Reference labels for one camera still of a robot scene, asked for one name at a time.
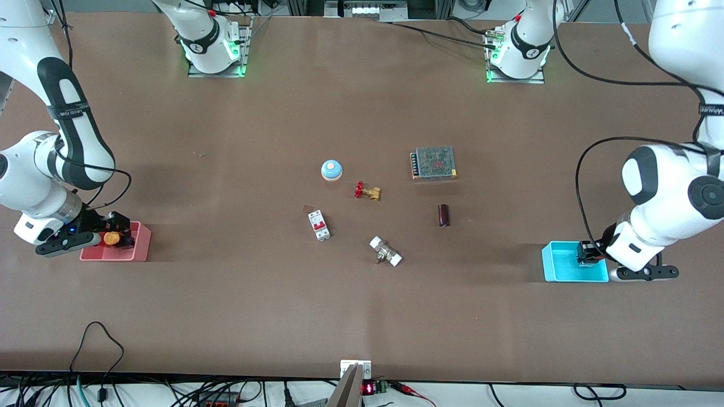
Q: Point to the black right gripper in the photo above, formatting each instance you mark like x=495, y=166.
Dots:
x=95, y=221

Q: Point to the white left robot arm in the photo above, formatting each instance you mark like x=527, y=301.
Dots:
x=667, y=203

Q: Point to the cyan plastic bin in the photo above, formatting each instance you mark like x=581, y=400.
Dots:
x=560, y=263

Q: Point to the blue white dome bell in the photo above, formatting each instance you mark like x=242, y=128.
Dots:
x=331, y=169

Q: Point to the pink plastic bin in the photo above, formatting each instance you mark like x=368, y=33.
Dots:
x=141, y=243

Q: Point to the red LED display module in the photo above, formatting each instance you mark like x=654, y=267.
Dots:
x=374, y=388

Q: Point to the red clip lead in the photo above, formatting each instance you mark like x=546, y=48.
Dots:
x=410, y=390

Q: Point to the perforated metal power supply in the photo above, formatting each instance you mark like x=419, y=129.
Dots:
x=434, y=164

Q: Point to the grey metal bar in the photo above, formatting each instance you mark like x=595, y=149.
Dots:
x=346, y=390

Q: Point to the dark brown capacitor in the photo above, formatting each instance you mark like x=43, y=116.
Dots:
x=444, y=215

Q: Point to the white red circuit breaker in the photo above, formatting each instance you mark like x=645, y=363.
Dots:
x=319, y=225

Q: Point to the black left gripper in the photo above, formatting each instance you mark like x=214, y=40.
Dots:
x=599, y=243

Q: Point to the yellow push button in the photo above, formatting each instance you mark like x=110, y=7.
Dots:
x=111, y=238

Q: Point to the white mounting bracket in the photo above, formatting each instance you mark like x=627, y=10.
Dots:
x=365, y=368

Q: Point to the white-capped metal valve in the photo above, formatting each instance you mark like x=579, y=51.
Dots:
x=386, y=251

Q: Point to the grey equipment box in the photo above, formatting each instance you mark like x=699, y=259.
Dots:
x=396, y=8

